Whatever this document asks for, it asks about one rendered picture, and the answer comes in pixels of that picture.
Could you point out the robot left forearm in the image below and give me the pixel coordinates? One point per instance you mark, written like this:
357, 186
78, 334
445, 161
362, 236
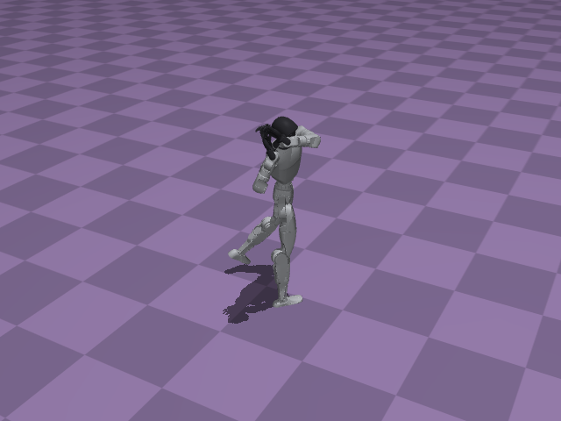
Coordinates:
297, 141

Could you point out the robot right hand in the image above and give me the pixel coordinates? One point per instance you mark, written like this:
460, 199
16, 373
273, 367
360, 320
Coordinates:
268, 144

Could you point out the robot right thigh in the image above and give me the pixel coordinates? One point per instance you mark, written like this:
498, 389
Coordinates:
287, 229

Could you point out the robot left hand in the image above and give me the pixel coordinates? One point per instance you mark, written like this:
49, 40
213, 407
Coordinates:
276, 134

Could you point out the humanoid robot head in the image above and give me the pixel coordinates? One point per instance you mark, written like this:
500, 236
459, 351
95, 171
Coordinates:
284, 126

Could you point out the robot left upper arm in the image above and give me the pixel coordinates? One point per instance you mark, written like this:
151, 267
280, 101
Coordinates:
314, 142

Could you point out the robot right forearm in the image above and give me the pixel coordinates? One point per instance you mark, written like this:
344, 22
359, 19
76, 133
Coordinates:
267, 169

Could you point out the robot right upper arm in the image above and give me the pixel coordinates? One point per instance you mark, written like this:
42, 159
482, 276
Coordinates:
260, 186

